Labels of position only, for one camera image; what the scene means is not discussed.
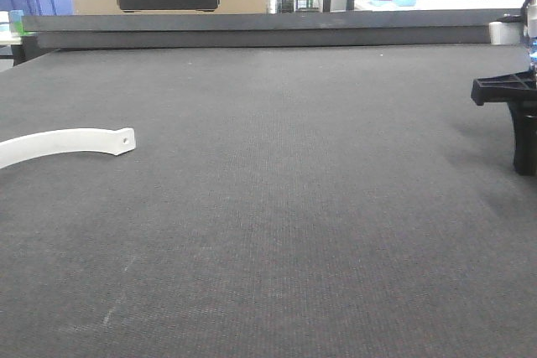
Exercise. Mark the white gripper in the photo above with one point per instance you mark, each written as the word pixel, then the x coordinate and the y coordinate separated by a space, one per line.
pixel 518 89

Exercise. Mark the white curved pipe clamp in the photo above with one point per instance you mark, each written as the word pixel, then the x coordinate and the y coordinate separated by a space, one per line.
pixel 75 140

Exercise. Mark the dark grey foam board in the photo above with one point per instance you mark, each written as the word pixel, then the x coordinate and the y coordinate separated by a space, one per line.
pixel 359 28

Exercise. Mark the light blue tray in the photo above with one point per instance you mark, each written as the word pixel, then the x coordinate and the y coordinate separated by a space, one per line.
pixel 393 3

